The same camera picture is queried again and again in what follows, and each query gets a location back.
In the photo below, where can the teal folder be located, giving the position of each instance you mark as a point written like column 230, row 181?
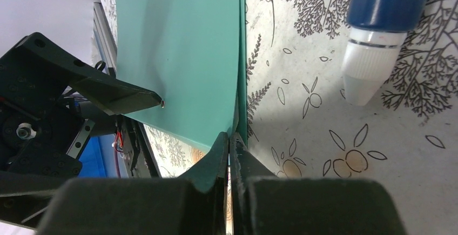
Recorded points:
column 187, row 51

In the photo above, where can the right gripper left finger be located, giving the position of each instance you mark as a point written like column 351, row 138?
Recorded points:
column 192, row 203

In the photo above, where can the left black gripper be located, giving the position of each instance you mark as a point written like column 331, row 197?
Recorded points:
column 51, row 105

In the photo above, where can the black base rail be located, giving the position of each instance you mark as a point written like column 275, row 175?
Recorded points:
column 132, row 151

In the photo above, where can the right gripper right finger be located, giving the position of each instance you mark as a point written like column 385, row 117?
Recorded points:
column 263, row 203

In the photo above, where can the floral table mat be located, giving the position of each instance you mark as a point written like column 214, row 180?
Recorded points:
column 299, row 124

